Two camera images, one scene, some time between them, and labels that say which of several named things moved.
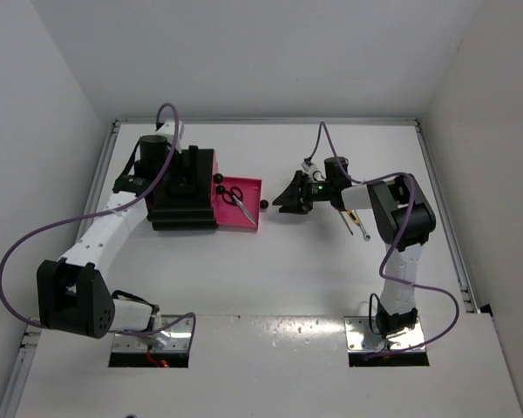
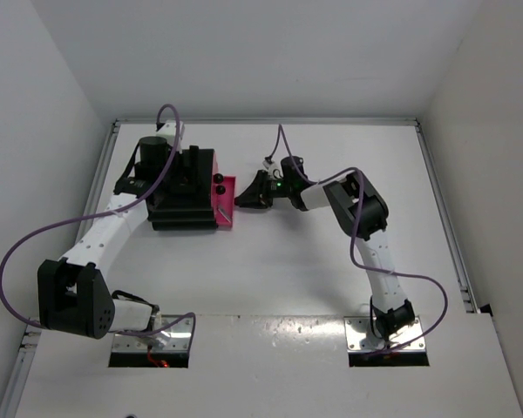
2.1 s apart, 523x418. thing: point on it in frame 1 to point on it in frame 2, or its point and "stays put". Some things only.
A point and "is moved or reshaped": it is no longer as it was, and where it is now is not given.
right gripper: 293,198 to 257,195
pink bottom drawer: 238,200 is moved or reshaped
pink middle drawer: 219,190 stays put
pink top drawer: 217,178 stays put
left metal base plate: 179,340 stays put
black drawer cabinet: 183,200 stays put
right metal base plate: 359,337 stays put
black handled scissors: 234,198 to 225,215
